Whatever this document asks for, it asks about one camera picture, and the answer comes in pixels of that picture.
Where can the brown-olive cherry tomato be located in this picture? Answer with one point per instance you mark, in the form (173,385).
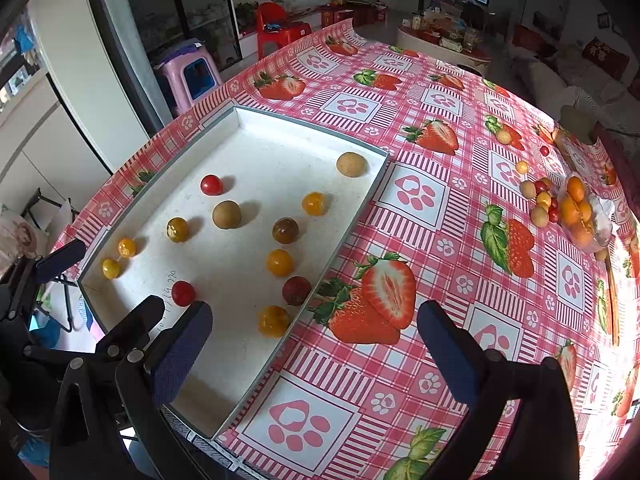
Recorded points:
(285,230)

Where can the light grey sofa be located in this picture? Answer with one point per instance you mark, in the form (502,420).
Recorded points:
(575,80)

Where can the printed figure cloth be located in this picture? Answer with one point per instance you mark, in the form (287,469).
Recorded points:
(20,237)

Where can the white tablecloth clip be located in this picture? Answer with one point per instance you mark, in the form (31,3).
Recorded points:
(191,435)
(235,461)

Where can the brown longan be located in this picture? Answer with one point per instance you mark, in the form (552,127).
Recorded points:
(351,164)
(527,188)
(226,214)
(504,136)
(539,216)

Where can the white shallow tray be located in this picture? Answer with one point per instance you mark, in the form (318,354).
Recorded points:
(280,170)

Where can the olive green seat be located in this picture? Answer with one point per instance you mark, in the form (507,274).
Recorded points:
(577,120)

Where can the round coffee table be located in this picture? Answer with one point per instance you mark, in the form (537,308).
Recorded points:
(450,57)

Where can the glass door cabinet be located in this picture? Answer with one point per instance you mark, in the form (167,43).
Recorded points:
(170,5)

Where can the clear plastic bag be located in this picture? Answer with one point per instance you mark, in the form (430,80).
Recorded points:
(602,212)

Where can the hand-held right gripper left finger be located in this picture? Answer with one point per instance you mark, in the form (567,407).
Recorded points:
(182,355)

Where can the red printed cushion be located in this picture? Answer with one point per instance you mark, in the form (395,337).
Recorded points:
(605,57)

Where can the pile of orange kumquats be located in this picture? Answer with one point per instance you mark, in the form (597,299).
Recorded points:
(575,187)

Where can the yellow cherry tomato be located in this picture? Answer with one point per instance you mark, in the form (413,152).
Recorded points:
(543,200)
(522,166)
(126,247)
(111,268)
(314,203)
(279,262)

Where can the black folding rack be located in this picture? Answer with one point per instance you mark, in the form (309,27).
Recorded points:
(50,215)

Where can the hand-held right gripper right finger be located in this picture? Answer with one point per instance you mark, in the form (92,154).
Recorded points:
(445,355)

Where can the white cabinet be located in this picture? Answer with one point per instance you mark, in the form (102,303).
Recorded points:
(85,75)

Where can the pink plastic stool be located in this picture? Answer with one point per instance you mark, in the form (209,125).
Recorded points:
(172,67)

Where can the pile of snack packages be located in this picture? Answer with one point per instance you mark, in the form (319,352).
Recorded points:
(442,30)

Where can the stack of red gift boxes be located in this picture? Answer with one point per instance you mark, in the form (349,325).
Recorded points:
(350,12)

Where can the yellow-brown cherry tomato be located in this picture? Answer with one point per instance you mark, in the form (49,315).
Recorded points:
(273,320)

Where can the red plastic chair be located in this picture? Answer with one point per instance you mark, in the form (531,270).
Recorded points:
(277,32)

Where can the small picture frame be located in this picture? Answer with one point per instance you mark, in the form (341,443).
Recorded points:
(604,21)

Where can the blue plastic bin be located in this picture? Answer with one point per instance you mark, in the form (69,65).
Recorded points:
(47,335)

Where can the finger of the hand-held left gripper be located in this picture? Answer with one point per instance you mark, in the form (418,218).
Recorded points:
(135,327)
(60,260)

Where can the pink strawberry print tablecloth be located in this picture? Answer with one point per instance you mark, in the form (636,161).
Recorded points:
(450,270)

